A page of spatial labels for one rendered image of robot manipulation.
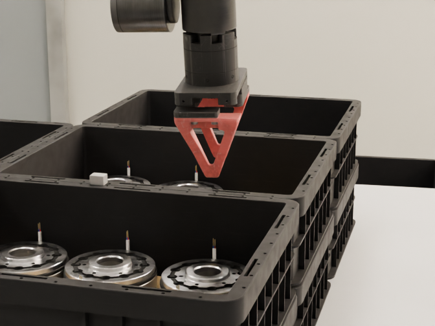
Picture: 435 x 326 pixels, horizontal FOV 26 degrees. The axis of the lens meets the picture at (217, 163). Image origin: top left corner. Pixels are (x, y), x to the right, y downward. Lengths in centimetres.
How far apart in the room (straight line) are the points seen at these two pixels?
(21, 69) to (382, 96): 158
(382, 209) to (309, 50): 224
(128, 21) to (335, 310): 56
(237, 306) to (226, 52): 30
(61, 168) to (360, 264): 50
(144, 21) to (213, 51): 8
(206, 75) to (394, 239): 75
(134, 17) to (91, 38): 320
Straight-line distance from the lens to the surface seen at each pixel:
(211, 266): 104
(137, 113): 167
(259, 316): 91
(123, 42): 414
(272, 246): 92
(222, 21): 97
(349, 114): 152
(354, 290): 142
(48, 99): 427
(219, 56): 98
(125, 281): 102
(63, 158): 138
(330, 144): 132
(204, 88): 98
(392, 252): 159
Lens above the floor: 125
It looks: 15 degrees down
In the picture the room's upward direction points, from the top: straight up
